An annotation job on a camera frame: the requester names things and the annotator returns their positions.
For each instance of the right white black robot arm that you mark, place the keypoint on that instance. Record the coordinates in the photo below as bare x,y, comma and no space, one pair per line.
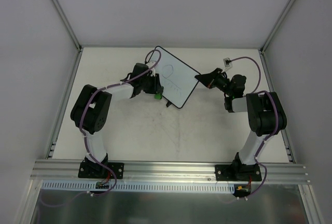
266,117

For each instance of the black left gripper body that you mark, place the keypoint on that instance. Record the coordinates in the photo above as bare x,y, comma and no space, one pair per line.
156,84

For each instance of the green bone-shaped whiteboard eraser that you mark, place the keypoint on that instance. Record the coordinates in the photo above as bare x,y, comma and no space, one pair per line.
158,96

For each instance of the aluminium extrusion rail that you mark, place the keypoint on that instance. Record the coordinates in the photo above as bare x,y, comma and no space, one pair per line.
171,172

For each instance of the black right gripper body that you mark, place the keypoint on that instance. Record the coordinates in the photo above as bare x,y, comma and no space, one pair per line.
214,77

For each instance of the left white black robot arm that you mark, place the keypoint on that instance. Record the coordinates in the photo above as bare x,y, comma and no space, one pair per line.
91,109

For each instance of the black-framed whiteboard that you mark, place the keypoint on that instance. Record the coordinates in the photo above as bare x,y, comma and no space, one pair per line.
176,77

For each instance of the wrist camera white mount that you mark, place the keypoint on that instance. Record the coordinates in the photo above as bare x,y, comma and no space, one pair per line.
152,72
227,63

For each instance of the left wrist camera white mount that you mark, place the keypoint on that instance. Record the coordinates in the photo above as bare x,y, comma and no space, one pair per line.
152,72

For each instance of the white slotted cable duct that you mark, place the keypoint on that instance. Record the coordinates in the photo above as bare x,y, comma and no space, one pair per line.
121,186

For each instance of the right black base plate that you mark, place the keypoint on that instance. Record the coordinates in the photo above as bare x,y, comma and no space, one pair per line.
231,172

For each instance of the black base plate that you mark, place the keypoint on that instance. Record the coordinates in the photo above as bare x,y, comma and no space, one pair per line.
231,172
92,170

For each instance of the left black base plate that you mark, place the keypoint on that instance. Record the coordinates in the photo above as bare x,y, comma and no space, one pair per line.
92,170

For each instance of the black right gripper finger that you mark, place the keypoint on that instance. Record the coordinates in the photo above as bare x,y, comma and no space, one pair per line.
216,72
208,80

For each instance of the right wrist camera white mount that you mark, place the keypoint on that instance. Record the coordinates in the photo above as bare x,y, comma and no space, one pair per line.
227,63

